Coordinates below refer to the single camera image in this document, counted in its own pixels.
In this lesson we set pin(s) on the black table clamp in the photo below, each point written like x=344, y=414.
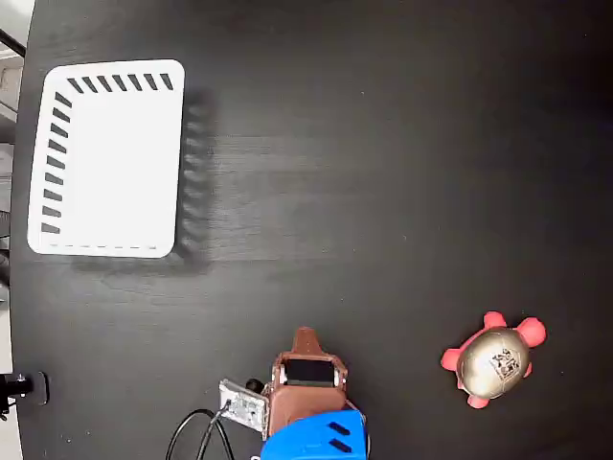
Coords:
x=29, y=385

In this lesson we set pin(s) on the red turtle toy gold shell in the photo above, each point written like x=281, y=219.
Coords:
x=493, y=366

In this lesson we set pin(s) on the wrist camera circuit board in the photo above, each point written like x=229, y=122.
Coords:
x=244, y=407

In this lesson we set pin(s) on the black metal rod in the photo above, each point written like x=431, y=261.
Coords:
x=12, y=42

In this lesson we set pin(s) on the white slotted plastic basket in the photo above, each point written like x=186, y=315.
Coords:
x=124, y=172

